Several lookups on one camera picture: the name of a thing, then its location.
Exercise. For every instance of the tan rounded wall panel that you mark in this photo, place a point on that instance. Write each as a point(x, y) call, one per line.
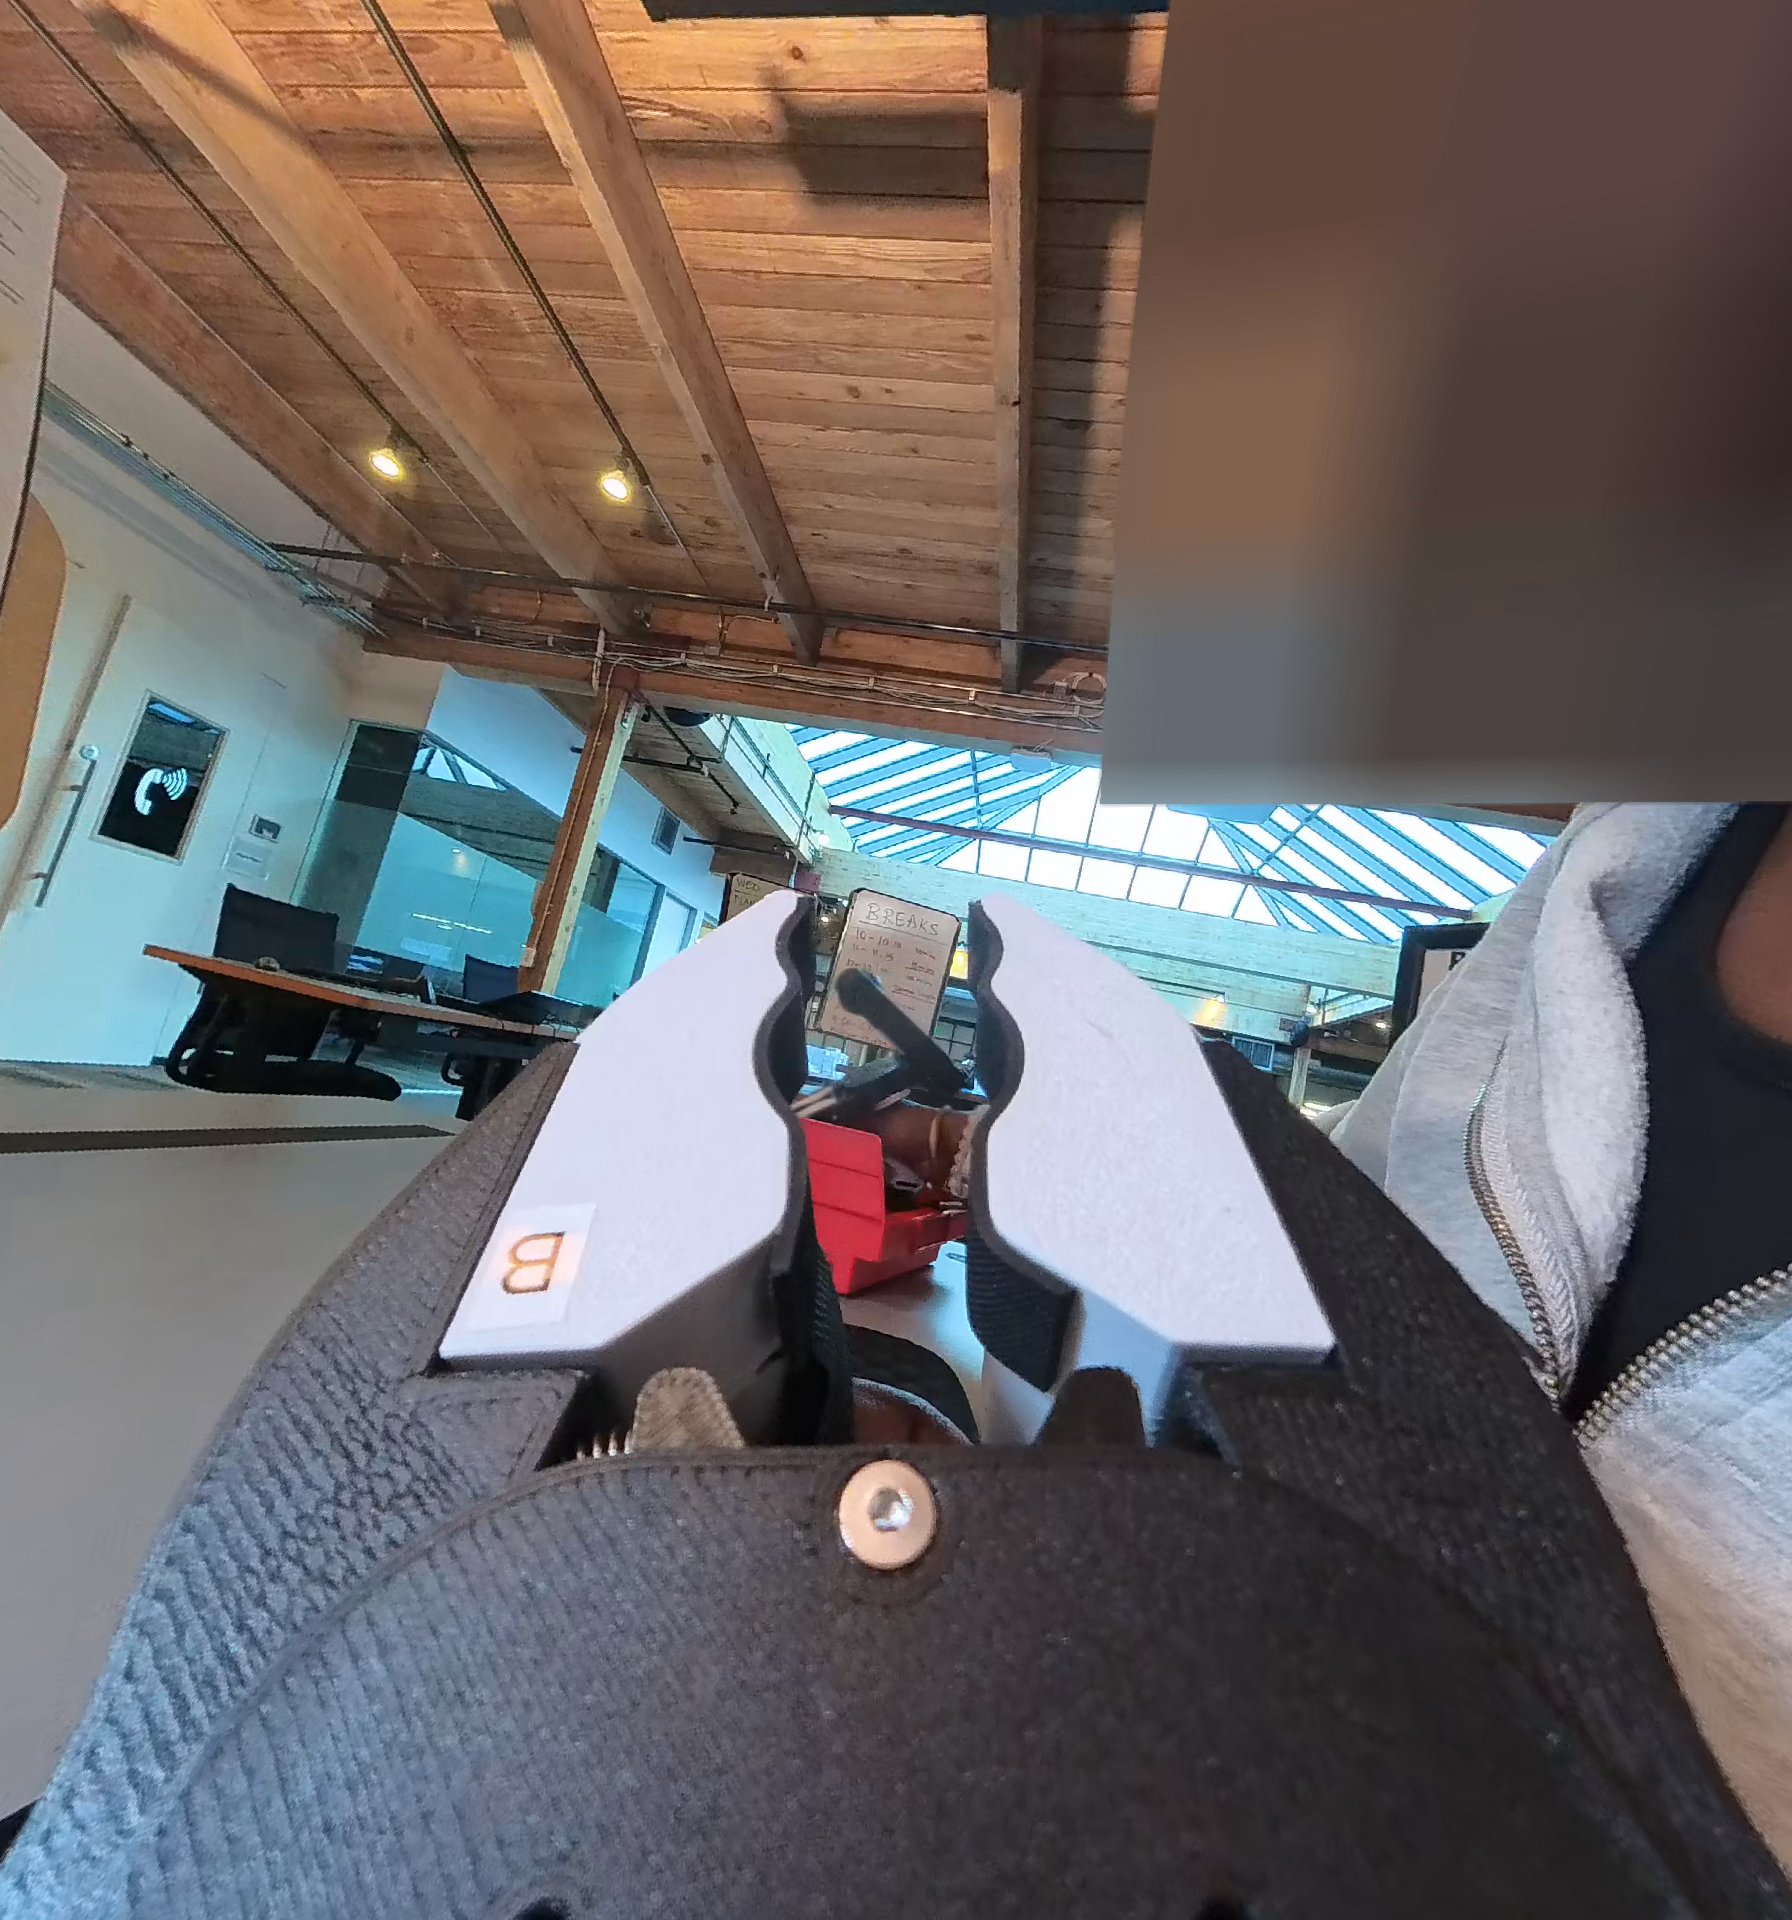
point(29, 661)

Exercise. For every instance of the glass partition wall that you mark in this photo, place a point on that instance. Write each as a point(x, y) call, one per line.
point(387, 855)

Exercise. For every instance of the wooden support post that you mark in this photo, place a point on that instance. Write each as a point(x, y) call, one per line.
point(579, 842)

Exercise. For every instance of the black ceiling pipe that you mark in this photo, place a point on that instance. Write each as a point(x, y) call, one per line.
point(535, 573)

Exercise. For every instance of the black shirt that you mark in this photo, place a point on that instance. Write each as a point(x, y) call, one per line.
point(1737, 1172)

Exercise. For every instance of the person in grey hoodie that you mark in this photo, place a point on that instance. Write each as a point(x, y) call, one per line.
point(1706, 1530)

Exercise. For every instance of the black phone sign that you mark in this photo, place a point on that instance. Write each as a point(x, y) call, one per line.
point(161, 777)

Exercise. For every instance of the long wooden desk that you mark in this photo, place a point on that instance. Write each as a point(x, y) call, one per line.
point(387, 1002)

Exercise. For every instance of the white door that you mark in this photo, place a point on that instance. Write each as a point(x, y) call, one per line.
point(26, 961)

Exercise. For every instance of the black office chair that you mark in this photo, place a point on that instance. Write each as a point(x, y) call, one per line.
point(493, 1049)
point(273, 939)

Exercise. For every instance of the round ceiling spotlight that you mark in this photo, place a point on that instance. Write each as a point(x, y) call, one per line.
point(616, 484)
point(387, 462)

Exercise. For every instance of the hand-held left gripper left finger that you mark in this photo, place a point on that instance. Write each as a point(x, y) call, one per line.
point(641, 1154)

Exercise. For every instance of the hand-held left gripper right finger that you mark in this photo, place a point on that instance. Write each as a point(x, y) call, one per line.
point(1135, 1154)

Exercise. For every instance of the black framed sign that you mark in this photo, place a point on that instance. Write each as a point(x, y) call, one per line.
point(1435, 976)

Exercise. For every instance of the red plastic box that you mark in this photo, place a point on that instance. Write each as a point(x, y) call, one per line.
point(874, 1223)

